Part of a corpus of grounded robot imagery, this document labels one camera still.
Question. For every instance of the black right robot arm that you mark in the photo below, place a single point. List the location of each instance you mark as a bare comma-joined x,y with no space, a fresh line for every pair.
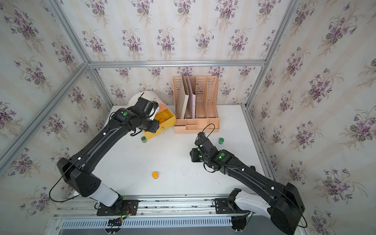
282,204

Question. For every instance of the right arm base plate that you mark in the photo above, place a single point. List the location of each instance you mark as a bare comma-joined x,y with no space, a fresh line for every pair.
224,206

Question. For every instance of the pink top drawer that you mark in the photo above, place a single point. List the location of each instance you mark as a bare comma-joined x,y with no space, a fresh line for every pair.
161,107

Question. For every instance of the yellow drawer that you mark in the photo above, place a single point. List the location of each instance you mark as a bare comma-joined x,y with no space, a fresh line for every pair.
170,120

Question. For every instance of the beige cardboard folder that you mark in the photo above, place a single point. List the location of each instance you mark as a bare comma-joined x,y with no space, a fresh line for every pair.
182,98

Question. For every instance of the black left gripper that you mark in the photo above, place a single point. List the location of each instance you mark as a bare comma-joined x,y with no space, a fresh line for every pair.
155,126

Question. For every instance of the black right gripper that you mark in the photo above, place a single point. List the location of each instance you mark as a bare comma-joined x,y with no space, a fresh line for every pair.
193,155

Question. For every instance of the pink paper folder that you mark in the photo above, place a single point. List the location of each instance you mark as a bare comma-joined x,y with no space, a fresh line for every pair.
190,112

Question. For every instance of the round white drawer cabinet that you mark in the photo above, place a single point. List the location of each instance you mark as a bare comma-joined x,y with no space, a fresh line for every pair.
148,95

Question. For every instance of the aluminium rail frame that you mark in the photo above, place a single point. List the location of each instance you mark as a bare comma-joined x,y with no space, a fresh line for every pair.
188,211

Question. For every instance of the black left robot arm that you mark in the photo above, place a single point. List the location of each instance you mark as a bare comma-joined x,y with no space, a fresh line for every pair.
77,171

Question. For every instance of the yellow paint can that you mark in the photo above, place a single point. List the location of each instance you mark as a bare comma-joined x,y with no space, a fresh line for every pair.
155,175

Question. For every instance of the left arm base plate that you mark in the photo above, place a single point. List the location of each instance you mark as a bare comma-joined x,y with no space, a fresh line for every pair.
120,208

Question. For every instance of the beige plastic file organizer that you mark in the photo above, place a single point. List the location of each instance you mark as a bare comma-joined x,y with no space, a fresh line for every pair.
206,114

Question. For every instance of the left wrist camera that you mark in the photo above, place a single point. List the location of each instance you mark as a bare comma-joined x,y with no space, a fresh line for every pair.
154,110

